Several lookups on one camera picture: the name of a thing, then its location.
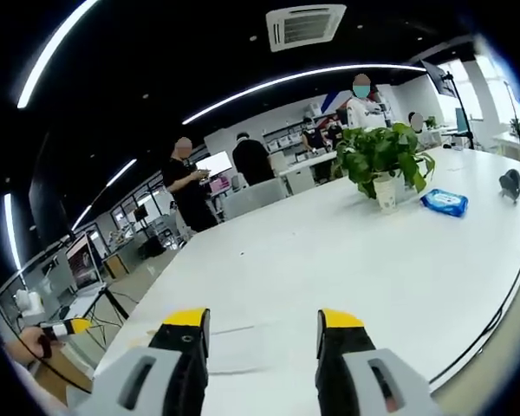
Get ceiling air conditioner vent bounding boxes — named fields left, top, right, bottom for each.
left=265, top=3, right=347, bottom=53

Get white paper sheet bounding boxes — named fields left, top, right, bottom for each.
left=208, top=323, right=283, bottom=374

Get white cabinet desk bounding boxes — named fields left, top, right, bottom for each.
left=278, top=150, right=340, bottom=195

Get blue wet wipes packet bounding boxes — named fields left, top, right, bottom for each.
left=419, top=188, right=469, bottom=218

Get black plastic object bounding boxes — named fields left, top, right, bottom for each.
left=497, top=168, right=520, bottom=205

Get thin black stand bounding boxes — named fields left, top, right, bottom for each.
left=504, top=80, right=520, bottom=164

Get computer monitor on stand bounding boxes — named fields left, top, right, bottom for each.
left=63, top=231, right=108, bottom=296

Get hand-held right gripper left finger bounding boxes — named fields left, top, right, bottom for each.
left=75, top=307, right=211, bottom=416

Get green potted plant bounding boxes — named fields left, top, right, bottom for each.
left=332, top=122, right=437, bottom=200

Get white paper plant cup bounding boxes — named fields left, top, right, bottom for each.
left=372, top=175, right=399, bottom=215

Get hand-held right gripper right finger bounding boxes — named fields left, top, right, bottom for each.
left=315, top=308, right=443, bottom=416

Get white glowing monitor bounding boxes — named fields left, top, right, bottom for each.
left=196, top=150, right=234, bottom=177

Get short ceiling light strip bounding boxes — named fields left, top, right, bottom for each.
left=106, top=158, right=138, bottom=188
left=71, top=204, right=93, bottom=231
left=3, top=192, right=25, bottom=270

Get grey office chair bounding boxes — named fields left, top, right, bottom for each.
left=222, top=178, right=288, bottom=222

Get black tripod with panel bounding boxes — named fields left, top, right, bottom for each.
left=419, top=59, right=477, bottom=151

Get cardboard box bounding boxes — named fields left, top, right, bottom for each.
left=102, top=253, right=130, bottom=279

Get person's left hand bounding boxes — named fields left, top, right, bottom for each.
left=6, top=327, right=53, bottom=369

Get long curved ceiling light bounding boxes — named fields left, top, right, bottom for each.
left=16, top=0, right=101, bottom=109
left=181, top=63, right=426, bottom=126

